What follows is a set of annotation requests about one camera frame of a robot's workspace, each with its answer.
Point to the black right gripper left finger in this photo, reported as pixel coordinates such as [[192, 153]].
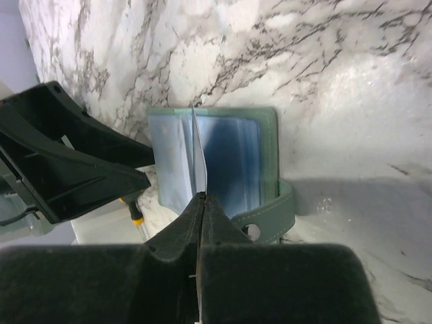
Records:
[[132, 283]]

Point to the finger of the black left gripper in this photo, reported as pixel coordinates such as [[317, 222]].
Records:
[[64, 183], [50, 109]]

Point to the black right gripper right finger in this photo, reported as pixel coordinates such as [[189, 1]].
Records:
[[240, 281]]

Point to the green leather card holder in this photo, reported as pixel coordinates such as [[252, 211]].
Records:
[[232, 154]]

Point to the yellow black utility knife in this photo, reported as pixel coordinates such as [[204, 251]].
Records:
[[131, 201]]

